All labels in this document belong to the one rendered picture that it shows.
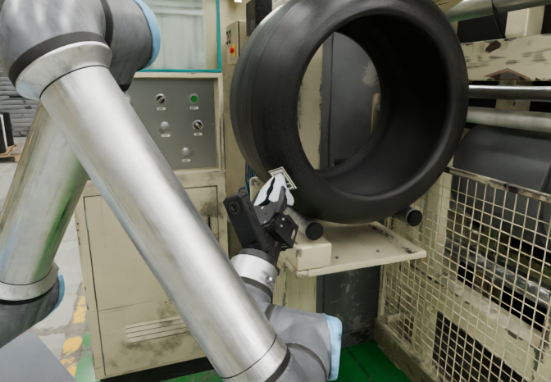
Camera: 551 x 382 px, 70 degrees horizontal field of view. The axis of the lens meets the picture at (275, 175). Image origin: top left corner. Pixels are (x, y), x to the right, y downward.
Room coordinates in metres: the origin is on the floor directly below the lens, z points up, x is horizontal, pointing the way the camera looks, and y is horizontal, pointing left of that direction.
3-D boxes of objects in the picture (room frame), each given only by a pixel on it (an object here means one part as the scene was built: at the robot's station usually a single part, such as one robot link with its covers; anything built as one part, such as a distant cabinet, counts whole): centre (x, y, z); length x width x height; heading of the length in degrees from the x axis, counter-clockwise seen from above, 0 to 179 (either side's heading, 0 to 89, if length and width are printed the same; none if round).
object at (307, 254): (1.03, -0.04, 0.83); 0.36 x 0.09 x 0.06; 19
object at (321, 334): (0.53, -0.04, 0.84); 0.12 x 0.12 x 0.09; 73
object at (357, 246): (1.07, -0.17, 0.80); 0.37 x 0.36 x 0.02; 109
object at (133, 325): (1.59, 0.52, 0.63); 0.56 x 0.41 x 1.27; 109
